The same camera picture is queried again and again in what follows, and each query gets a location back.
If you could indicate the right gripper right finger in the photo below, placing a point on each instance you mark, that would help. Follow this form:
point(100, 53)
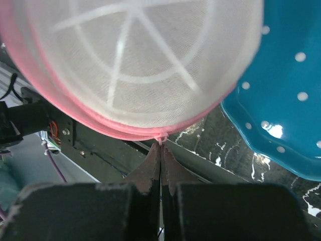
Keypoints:
point(194, 210)

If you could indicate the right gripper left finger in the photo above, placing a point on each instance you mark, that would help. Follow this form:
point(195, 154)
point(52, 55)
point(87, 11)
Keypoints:
point(128, 210)

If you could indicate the white mesh laundry bag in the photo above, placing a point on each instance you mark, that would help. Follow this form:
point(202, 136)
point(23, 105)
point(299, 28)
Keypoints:
point(133, 70)

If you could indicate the blue polka dot plate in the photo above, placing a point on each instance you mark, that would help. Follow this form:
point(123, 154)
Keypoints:
point(276, 103)

